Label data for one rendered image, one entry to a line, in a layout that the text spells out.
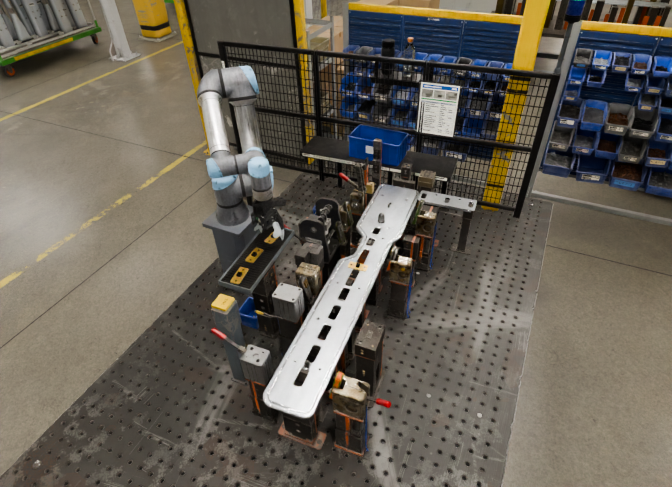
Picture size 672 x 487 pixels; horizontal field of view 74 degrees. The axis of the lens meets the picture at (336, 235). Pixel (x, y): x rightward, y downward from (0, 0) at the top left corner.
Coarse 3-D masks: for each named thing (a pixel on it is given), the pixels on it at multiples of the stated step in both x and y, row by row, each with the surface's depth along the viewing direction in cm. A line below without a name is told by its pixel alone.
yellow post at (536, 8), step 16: (528, 0) 201; (544, 0) 199; (528, 16) 205; (544, 16) 203; (528, 32) 209; (528, 48) 213; (528, 64) 217; (528, 80) 221; (512, 96) 228; (512, 112) 233; (496, 160) 252; (496, 176) 258; (496, 192) 264; (496, 208) 271
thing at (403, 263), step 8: (400, 256) 191; (392, 264) 190; (400, 264) 188; (408, 264) 188; (392, 272) 193; (400, 272) 192; (408, 272) 190; (392, 280) 197; (400, 280) 194; (408, 280) 193; (392, 288) 200; (400, 288) 198; (392, 296) 203; (400, 296) 201; (408, 296) 200; (392, 304) 205; (400, 304) 203; (408, 304) 208; (392, 312) 209; (400, 312) 208; (408, 312) 212
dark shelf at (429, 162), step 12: (312, 144) 274; (324, 144) 274; (336, 144) 273; (348, 144) 273; (312, 156) 266; (324, 156) 263; (336, 156) 262; (348, 156) 261; (408, 156) 259; (420, 156) 259; (432, 156) 259; (444, 156) 258; (384, 168) 253; (396, 168) 250; (420, 168) 249; (432, 168) 249; (444, 168) 248; (444, 180) 243
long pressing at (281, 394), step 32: (384, 192) 237; (416, 192) 236; (384, 224) 216; (352, 256) 198; (384, 256) 199; (352, 288) 184; (320, 320) 171; (352, 320) 171; (288, 352) 160; (320, 352) 160; (288, 384) 151; (320, 384) 150
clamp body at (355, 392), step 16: (352, 384) 143; (368, 384) 143; (336, 400) 144; (352, 400) 140; (368, 400) 147; (336, 416) 151; (352, 416) 146; (336, 432) 157; (352, 432) 155; (352, 448) 160
